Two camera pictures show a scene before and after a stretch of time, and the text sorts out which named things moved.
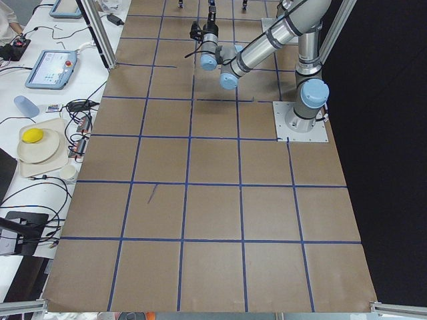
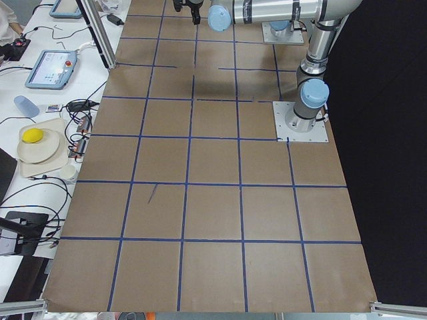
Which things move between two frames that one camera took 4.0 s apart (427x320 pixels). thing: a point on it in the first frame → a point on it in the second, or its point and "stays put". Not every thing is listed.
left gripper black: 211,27 → 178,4
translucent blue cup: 27,107 stays put
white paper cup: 68,172 stays put
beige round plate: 40,151 stays put
